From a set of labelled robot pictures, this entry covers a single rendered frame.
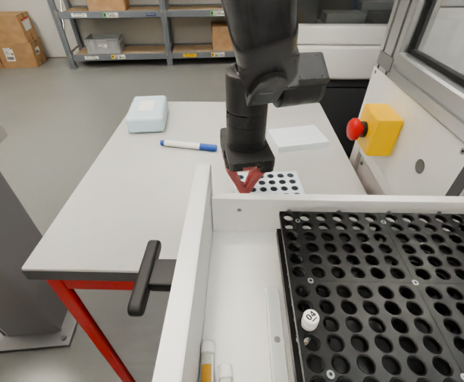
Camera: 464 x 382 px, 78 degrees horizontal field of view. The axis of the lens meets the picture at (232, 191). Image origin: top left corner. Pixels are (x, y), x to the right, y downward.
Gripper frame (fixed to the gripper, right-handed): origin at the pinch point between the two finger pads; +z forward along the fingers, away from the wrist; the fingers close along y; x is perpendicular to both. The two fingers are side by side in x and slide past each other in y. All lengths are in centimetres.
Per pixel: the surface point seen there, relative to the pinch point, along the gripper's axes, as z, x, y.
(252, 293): -2.4, 3.1, -20.3
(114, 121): 83, 73, 200
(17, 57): 73, 208, 370
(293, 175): 2.1, -10.5, 4.7
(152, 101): 1.3, 17.7, 41.8
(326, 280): -8.8, -2.6, -23.6
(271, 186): 1.7, -5.3, 1.8
